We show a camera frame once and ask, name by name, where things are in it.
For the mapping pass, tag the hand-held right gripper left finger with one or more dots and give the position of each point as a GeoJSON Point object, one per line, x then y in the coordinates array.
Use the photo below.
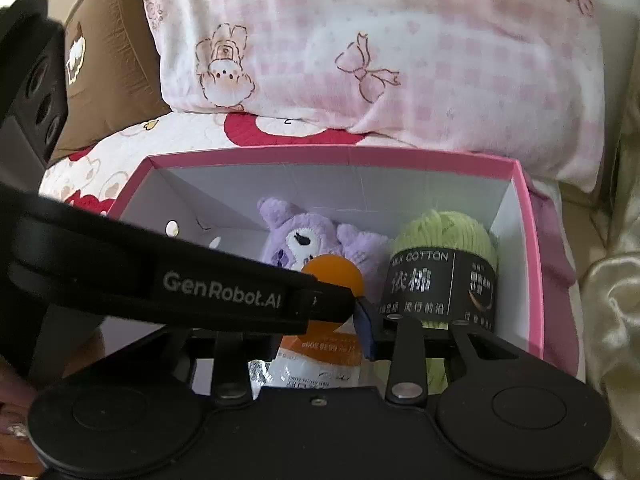
{"type": "Point", "coordinates": [230, 370]}

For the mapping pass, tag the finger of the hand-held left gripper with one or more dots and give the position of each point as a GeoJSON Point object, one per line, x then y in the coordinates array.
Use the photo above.
{"type": "Point", "coordinates": [325, 305]}

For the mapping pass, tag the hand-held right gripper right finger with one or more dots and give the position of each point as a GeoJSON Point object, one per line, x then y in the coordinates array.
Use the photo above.
{"type": "Point", "coordinates": [367, 335]}

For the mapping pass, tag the orange white packet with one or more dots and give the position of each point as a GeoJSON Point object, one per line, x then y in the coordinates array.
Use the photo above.
{"type": "Point", "coordinates": [320, 360]}

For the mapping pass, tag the purple plush toy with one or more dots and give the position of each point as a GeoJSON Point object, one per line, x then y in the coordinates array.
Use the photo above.
{"type": "Point", "coordinates": [350, 240]}

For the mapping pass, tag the pink cardboard box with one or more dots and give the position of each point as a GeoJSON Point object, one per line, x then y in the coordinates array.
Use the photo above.
{"type": "Point", "coordinates": [350, 195]}

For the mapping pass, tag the green yarn ball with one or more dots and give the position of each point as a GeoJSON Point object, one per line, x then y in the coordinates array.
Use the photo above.
{"type": "Point", "coordinates": [440, 235]}

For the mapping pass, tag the person's left hand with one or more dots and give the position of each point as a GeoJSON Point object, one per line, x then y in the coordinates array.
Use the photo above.
{"type": "Point", "coordinates": [12, 410]}

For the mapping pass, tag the brown pillow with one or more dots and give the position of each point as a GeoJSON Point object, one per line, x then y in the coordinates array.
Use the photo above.
{"type": "Point", "coordinates": [110, 85]}

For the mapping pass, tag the golden satin cloth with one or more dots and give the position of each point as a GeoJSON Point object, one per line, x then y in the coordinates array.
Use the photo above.
{"type": "Point", "coordinates": [615, 285]}

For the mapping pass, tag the pink checked pillow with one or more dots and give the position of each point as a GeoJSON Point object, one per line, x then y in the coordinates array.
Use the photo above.
{"type": "Point", "coordinates": [400, 60]}

